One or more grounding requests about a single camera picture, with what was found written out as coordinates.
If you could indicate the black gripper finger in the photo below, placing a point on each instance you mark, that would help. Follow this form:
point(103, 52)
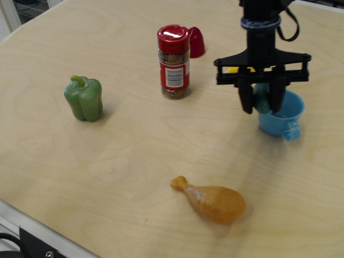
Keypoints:
point(277, 87)
point(245, 89)

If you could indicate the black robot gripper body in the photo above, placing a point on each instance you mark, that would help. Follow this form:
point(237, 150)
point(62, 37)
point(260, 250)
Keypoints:
point(263, 56)

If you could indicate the dark green toy cucumber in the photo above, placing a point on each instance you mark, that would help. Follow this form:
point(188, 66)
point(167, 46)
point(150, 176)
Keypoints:
point(261, 98)

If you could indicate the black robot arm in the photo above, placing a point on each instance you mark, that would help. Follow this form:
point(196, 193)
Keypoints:
point(265, 12)

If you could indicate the blue plastic cup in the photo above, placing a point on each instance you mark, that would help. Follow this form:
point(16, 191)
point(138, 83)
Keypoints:
point(285, 122)

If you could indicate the dark red plastic cup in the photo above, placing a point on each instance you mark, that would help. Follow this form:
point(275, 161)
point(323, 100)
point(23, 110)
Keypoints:
point(197, 45)

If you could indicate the yellow toy banana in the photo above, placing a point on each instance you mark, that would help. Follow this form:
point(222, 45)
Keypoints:
point(233, 70)

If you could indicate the red lid spice jar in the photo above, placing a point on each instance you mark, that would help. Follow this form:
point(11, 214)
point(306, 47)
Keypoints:
point(173, 45)

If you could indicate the orange toy chicken drumstick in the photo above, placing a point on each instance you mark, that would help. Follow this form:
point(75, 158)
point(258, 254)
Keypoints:
point(218, 204)

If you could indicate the green toy bell pepper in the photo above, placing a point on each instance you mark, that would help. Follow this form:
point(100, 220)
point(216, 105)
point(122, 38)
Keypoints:
point(84, 96)

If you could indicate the black bracket with screw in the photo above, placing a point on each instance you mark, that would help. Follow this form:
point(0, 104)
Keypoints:
point(37, 247)

